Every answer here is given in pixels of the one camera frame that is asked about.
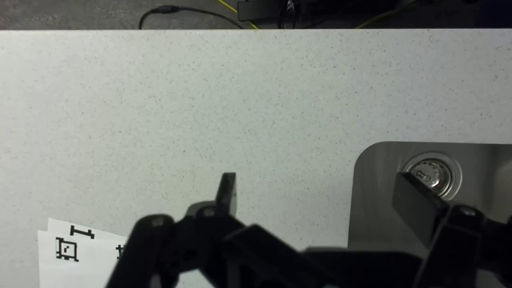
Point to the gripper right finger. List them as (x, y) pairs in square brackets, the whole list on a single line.
[(444, 224)]

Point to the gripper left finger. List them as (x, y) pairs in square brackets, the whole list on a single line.
[(216, 248)]

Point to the stainless steel sink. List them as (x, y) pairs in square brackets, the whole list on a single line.
[(376, 200)]

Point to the white paper with black marks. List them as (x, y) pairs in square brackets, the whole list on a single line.
[(80, 260)]

